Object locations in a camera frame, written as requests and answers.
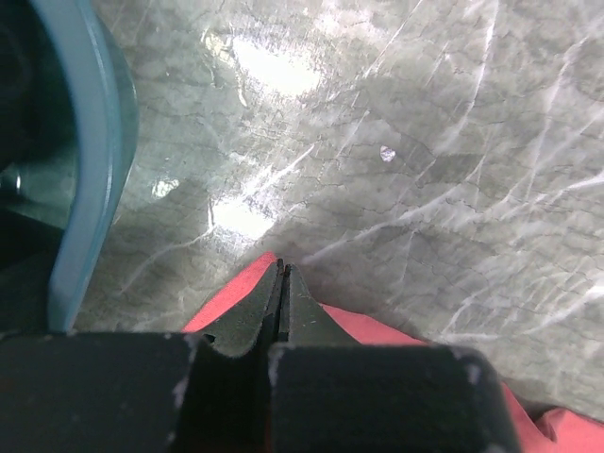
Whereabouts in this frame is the teal plastic basket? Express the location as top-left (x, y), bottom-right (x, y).
top-left (27, 1), bottom-right (139, 331)

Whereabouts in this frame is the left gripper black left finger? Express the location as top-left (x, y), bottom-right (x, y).
top-left (1, 259), bottom-right (283, 452)

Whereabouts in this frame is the black t shirt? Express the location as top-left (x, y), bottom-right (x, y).
top-left (1, 1), bottom-right (78, 331)

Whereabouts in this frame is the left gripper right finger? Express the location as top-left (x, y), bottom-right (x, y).
top-left (268, 265), bottom-right (521, 452)

